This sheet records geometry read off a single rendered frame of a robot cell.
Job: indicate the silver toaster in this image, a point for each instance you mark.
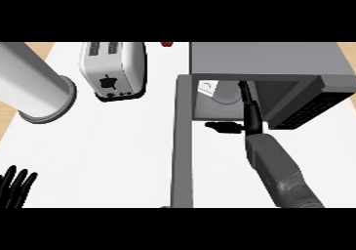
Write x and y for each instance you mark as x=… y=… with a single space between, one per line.
x=113 y=70

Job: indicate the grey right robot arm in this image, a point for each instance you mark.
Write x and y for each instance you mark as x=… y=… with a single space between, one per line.
x=274 y=164

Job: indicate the small red object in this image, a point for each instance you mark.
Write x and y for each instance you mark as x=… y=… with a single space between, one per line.
x=167 y=43

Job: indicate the white carton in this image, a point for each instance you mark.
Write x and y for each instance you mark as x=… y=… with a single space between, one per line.
x=208 y=88

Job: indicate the grey microwave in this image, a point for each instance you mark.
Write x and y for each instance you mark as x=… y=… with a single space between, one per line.
x=267 y=60

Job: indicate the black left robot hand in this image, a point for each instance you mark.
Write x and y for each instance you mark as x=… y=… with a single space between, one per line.
x=12 y=190

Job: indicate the grey microwave door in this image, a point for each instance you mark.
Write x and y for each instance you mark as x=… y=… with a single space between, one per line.
x=183 y=143

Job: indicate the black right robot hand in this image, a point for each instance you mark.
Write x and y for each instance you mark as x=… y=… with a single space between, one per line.
x=254 y=117

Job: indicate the glass turntable plate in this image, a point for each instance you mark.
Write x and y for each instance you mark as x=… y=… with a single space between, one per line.
x=229 y=99

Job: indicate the white cylindrical canister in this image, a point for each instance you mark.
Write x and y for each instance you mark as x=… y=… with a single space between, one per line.
x=28 y=86

